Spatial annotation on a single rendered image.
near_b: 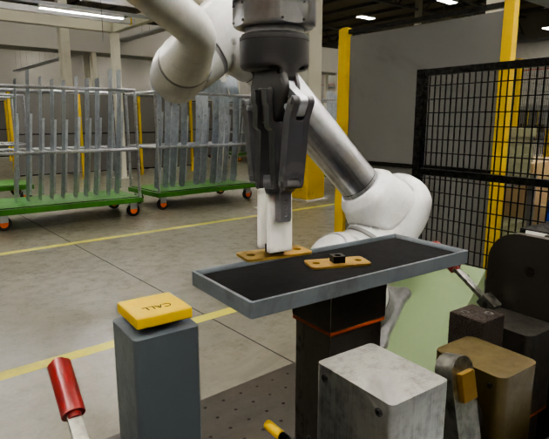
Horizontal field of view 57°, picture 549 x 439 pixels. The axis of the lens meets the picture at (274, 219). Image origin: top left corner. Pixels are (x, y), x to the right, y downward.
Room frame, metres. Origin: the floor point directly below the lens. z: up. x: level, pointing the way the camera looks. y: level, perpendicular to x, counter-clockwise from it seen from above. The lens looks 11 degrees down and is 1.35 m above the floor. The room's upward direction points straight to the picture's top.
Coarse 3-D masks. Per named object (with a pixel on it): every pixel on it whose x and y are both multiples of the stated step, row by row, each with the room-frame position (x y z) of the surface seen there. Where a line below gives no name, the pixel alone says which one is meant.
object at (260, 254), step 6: (294, 246) 0.60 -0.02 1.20; (300, 246) 0.60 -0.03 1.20; (240, 252) 0.57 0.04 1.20; (246, 252) 0.57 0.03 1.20; (252, 252) 0.57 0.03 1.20; (258, 252) 0.57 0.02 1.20; (264, 252) 0.57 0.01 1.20; (282, 252) 0.57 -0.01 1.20; (288, 252) 0.57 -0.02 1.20; (294, 252) 0.57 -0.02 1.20; (300, 252) 0.57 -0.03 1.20; (306, 252) 0.57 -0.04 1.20; (246, 258) 0.54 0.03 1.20; (252, 258) 0.54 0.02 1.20; (258, 258) 0.54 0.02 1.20; (264, 258) 0.54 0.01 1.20; (270, 258) 0.55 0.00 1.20; (276, 258) 0.55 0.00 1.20
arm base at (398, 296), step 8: (392, 288) 1.27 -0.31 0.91; (400, 288) 1.26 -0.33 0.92; (408, 288) 1.25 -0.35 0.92; (392, 296) 1.23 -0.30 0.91; (400, 296) 1.24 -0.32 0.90; (408, 296) 1.24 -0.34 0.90; (392, 304) 1.21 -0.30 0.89; (400, 304) 1.22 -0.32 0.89; (392, 312) 1.21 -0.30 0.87; (400, 312) 1.22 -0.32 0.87; (384, 320) 1.19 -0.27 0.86; (392, 320) 1.20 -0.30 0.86; (384, 328) 1.18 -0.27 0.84; (392, 328) 1.19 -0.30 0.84; (384, 336) 1.17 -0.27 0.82; (384, 344) 1.16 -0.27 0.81
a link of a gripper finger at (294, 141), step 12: (312, 96) 0.52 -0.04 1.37; (288, 108) 0.52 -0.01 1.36; (312, 108) 0.52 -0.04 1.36; (288, 120) 0.52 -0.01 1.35; (300, 120) 0.52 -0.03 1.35; (288, 132) 0.52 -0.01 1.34; (300, 132) 0.52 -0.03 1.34; (288, 144) 0.52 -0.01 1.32; (300, 144) 0.53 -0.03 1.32; (288, 156) 0.52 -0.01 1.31; (300, 156) 0.53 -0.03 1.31; (288, 168) 0.52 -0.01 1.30; (300, 168) 0.53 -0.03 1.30; (300, 180) 0.53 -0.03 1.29
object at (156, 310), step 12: (132, 300) 0.51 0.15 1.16; (144, 300) 0.51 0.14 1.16; (156, 300) 0.51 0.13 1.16; (168, 300) 0.51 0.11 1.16; (180, 300) 0.52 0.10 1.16; (120, 312) 0.50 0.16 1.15; (132, 312) 0.48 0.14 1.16; (144, 312) 0.48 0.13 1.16; (156, 312) 0.48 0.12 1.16; (168, 312) 0.48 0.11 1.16; (180, 312) 0.49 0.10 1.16; (192, 312) 0.49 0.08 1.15; (132, 324) 0.47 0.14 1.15; (144, 324) 0.46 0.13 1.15; (156, 324) 0.47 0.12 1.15
